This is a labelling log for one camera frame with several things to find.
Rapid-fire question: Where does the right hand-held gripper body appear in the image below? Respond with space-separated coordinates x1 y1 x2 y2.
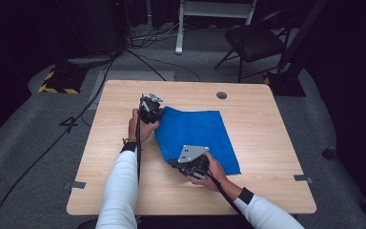
176 144 212 179

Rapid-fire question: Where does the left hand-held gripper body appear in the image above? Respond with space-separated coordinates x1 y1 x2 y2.
138 93 166 125

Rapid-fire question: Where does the blue cloth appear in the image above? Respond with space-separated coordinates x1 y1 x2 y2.
153 105 242 177

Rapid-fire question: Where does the person's left hand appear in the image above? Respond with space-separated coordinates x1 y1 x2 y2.
127 108 160 145

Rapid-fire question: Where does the person's right hand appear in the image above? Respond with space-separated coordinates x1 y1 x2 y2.
186 151 229 193

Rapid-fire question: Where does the dark equipment cabinet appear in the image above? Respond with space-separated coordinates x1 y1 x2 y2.
56 0 130 58

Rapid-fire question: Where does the grey tape strip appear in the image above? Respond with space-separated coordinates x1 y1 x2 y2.
293 174 315 185
63 179 88 192

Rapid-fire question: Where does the black folding chair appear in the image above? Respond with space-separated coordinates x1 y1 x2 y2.
213 9 295 84

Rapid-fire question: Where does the black caster wheel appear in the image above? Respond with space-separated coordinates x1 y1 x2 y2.
321 145 337 160

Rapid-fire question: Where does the black slanted stand pole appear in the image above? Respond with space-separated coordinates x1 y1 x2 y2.
277 0 330 75

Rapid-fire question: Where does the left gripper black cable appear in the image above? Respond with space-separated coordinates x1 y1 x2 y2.
135 115 143 186

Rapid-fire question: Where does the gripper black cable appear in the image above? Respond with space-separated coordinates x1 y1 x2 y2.
135 115 143 186
203 168 246 218

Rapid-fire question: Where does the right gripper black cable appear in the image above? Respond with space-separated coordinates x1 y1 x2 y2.
203 168 246 218

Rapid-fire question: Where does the thin black floor cable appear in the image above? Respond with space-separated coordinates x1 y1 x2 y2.
122 47 202 82

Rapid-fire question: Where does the bundle of floor cables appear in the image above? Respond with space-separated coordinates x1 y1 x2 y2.
125 22 192 51

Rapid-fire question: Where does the black yellow striped base plate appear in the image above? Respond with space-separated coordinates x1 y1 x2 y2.
262 70 307 97
37 65 89 95

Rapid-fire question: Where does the white metal stand frame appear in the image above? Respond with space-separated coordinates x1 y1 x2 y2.
174 0 257 56

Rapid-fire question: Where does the thick black floor cable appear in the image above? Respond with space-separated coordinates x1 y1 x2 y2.
0 55 118 229

